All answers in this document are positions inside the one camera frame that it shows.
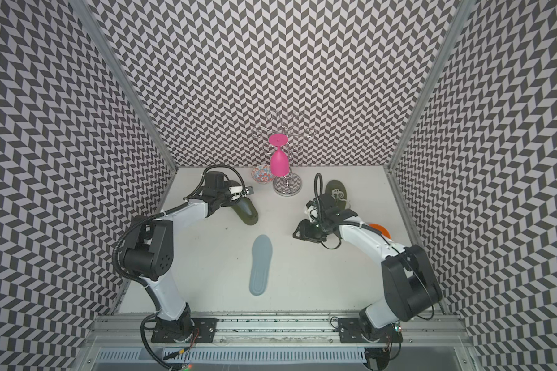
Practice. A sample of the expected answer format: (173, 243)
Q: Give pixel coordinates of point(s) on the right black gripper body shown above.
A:
(316, 231)

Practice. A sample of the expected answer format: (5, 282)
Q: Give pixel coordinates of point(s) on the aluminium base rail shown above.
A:
(320, 329)

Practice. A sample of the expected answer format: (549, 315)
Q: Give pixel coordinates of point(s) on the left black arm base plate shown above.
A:
(204, 329)

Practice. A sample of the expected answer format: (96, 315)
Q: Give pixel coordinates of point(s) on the grey-blue insole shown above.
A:
(262, 251)

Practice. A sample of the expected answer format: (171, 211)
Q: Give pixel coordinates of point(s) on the olive green shoe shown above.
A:
(337, 191)
(246, 211)

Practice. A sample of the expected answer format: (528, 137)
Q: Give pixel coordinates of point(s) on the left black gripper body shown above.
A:
(225, 195)

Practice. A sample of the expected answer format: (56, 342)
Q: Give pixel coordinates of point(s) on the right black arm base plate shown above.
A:
(355, 330)

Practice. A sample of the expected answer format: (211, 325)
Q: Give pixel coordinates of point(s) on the colourful patterned small bowl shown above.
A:
(262, 174)

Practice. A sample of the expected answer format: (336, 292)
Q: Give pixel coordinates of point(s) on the pink plastic wine glass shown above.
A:
(279, 162)

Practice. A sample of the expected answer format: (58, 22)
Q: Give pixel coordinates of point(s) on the white slotted cable duct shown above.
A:
(264, 356)

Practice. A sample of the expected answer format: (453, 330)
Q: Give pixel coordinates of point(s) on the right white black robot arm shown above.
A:
(409, 282)

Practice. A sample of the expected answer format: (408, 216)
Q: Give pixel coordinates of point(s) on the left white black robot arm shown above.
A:
(145, 252)

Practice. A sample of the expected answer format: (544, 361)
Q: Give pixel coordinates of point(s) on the orange plastic bowl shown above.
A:
(382, 229)

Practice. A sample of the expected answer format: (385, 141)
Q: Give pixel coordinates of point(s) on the clear glass holder stand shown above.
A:
(292, 125)

